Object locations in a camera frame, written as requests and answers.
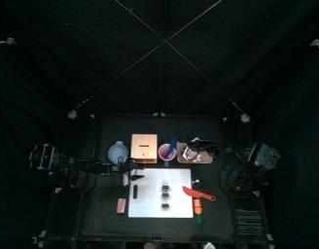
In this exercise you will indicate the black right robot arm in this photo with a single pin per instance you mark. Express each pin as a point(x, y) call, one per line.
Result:
point(248, 159)

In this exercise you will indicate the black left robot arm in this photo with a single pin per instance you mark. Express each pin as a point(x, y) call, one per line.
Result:
point(70, 162)

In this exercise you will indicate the white cutting board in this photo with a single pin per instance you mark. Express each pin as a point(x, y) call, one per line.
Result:
point(159, 194)

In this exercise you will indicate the red toy knife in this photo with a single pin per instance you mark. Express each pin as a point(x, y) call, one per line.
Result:
point(196, 193)

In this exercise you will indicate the blue utensil in cup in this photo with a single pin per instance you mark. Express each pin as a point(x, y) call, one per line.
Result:
point(172, 147)

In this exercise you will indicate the grey bowl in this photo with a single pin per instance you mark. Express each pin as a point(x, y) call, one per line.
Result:
point(117, 152)

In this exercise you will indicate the red plastic cup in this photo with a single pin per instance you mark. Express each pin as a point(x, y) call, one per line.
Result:
point(165, 152)

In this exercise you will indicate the wooden box with red front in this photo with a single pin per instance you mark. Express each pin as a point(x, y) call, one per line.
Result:
point(144, 148)

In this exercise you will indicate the pink rectangular block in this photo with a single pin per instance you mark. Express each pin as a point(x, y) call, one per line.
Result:
point(120, 206)

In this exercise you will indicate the orange toy carrot, green top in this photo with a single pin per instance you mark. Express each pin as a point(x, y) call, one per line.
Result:
point(197, 210)

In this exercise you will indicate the white text label sticker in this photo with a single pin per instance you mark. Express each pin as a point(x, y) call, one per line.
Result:
point(248, 222)

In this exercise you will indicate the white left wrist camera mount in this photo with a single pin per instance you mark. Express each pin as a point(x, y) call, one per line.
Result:
point(125, 180)

